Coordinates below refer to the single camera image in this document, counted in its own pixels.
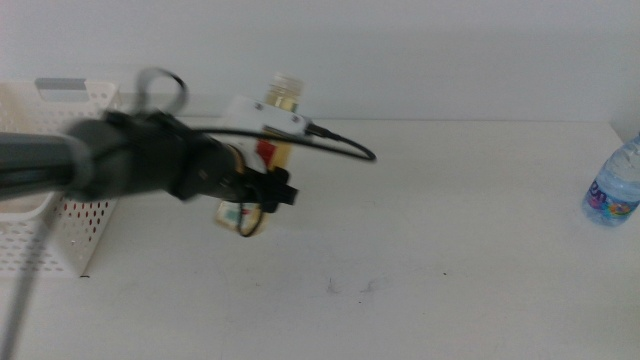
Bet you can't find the black camera cable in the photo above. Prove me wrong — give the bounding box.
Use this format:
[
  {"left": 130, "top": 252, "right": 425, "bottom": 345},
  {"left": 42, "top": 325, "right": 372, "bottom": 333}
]
[{"left": 192, "top": 122, "right": 377, "bottom": 164}]

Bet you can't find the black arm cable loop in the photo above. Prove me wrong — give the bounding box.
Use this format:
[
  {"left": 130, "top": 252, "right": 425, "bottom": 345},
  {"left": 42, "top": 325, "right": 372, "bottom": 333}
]
[{"left": 132, "top": 67, "right": 190, "bottom": 119}]

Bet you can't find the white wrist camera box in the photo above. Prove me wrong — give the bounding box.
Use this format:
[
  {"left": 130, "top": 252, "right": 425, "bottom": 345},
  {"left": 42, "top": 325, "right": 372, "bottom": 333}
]
[{"left": 222, "top": 94, "right": 312, "bottom": 174}]

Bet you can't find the yellow juice bottle red label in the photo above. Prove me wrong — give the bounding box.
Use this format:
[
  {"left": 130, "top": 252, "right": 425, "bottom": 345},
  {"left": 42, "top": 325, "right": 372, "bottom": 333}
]
[{"left": 214, "top": 72, "right": 305, "bottom": 237}]

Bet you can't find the clear water bottle blue cap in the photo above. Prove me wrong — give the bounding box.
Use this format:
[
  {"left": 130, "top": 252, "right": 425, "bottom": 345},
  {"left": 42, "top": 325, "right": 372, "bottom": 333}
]
[{"left": 580, "top": 130, "right": 640, "bottom": 228}]

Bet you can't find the white perforated plastic basket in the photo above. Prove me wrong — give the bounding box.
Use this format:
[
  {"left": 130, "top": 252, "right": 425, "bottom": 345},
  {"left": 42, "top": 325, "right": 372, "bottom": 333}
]
[{"left": 0, "top": 78, "right": 124, "bottom": 279}]

